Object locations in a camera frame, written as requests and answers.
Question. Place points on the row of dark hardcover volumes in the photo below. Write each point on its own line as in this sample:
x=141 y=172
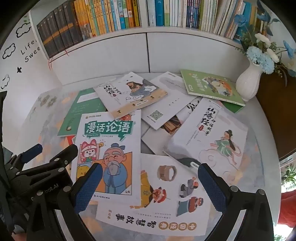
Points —
x=57 y=32

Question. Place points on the row of yellow spined books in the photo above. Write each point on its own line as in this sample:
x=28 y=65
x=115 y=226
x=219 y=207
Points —
x=101 y=16

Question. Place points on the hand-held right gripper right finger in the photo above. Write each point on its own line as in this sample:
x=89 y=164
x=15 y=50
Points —
x=210 y=187

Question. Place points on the white book cartoon old man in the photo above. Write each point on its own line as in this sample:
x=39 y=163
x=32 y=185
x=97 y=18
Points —
x=106 y=139

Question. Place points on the red cloth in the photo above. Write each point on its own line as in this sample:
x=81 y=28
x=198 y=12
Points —
x=289 y=208

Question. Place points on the white book woman green dress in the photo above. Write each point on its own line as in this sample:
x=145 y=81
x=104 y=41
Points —
x=208 y=139

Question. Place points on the red softcover book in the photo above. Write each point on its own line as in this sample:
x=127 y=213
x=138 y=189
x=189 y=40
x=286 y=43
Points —
x=70 y=139

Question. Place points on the cloud outline wall decal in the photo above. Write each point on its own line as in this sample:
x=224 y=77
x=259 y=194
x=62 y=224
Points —
x=4 y=81
x=9 y=51
x=23 y=29

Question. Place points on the teal green softcover book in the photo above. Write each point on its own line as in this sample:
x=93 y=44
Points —
x=83 y=109

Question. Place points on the white book small folk figures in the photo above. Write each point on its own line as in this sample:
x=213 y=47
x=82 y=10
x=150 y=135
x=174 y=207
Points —
x=161 y=208

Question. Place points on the light green picture book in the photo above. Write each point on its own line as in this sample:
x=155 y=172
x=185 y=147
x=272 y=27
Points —
x=208 y=85

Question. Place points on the potted green plant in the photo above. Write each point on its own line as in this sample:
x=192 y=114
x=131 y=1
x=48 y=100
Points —
x=290 y=172

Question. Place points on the brown wooden cabinet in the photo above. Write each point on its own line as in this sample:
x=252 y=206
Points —
x=277 y=115

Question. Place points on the white book orange robed figure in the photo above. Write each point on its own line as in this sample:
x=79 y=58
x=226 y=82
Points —
x=166 y=99

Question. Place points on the pink book garden picture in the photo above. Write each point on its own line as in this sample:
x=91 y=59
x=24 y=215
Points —
x=193 y=109

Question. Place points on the blue and white artificial flowers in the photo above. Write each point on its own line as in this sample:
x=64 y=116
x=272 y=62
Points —
x=259 y=56

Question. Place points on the row of thin colourful books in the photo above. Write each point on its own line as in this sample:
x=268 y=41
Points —
x=196 y=14

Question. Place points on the black lettering wall decal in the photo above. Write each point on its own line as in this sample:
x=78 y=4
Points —
x=30 y=51

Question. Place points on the dark green softcover book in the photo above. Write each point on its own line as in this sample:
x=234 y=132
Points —
x=231 y=107

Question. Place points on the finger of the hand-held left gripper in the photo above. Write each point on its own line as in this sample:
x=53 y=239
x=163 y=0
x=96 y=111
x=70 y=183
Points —
x=33 y=150
x=67 y=154

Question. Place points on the small black and white object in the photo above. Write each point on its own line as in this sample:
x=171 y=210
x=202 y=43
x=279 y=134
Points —
x=188 y=162

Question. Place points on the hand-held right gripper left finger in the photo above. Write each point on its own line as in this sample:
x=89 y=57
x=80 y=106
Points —
x=90 y=185

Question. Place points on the white book with swordsman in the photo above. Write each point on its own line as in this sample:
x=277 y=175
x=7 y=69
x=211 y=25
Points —
x=157 y=141

